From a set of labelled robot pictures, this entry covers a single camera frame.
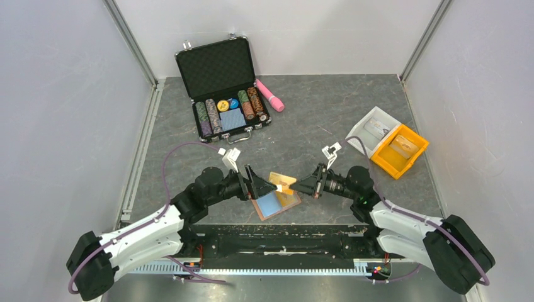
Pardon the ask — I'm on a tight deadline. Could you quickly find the blue playing card deck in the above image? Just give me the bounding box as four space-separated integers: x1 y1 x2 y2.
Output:
220 109 246 131

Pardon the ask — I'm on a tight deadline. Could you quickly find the orange black chip row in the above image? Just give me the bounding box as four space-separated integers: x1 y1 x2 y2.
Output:
247 87 268 121

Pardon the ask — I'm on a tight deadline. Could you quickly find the white plastic bin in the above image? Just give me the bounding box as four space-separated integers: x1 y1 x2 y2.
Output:
346 106 401 159

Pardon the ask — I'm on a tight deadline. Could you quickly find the blue dealer chip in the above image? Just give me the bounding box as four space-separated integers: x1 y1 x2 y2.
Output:
228 98 240 110

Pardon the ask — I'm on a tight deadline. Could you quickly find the card in white bin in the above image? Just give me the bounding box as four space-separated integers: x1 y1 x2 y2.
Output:
364 117 390 140

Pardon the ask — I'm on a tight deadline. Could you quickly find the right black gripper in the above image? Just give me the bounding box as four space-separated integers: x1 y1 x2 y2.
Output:
289 162 358 200

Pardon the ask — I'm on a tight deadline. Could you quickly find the pink cylindrical flashlight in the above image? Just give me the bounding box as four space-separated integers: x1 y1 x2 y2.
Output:
256 79 285 112

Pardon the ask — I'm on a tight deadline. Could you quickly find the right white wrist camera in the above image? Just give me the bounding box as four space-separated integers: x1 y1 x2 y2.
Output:
321 142 342 169

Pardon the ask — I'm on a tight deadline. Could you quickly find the grey poker chip row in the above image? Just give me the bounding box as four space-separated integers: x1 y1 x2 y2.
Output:
205 99 223 134

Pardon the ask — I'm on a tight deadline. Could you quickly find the brown leather card holder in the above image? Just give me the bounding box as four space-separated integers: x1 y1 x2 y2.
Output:
252 191 302 221

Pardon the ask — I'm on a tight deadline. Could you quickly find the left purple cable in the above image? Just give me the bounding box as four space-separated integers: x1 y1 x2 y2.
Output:
67 140 222 295

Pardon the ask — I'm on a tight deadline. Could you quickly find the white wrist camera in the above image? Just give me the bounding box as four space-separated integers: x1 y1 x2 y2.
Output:
321 142 342 169
217 148 241 172

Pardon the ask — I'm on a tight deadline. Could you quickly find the yellow dealer chip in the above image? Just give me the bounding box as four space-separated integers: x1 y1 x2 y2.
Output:
217 99 230 112

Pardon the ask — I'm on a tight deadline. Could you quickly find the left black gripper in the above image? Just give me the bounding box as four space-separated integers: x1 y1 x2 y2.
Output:
206 164 276 206

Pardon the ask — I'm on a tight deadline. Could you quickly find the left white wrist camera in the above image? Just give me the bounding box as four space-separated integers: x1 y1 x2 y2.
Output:
217 148 241 172

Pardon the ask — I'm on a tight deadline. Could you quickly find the green poker chip row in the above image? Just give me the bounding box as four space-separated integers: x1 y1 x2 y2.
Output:
195 102 213 137

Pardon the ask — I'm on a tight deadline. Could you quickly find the black poker chip case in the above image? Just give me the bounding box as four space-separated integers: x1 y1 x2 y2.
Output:
174 34 272 143

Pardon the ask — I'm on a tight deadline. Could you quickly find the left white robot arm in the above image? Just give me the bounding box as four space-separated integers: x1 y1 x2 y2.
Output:
66 165 278 301

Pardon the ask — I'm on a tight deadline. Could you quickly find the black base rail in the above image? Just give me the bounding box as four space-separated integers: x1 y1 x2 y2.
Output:
173 224 385 270

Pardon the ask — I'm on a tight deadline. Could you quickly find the card in yellow bin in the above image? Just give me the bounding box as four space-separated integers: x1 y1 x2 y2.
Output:
389 135 419 159

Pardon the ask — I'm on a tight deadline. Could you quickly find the yellow plastic bin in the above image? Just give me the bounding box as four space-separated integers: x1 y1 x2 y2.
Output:
371 124 429 179

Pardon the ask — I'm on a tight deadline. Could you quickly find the red green chip row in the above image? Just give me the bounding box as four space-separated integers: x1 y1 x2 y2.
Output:
237 90 255 120

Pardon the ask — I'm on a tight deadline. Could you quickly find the gold credit card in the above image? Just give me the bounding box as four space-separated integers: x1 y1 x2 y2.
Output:
269 172 297 195

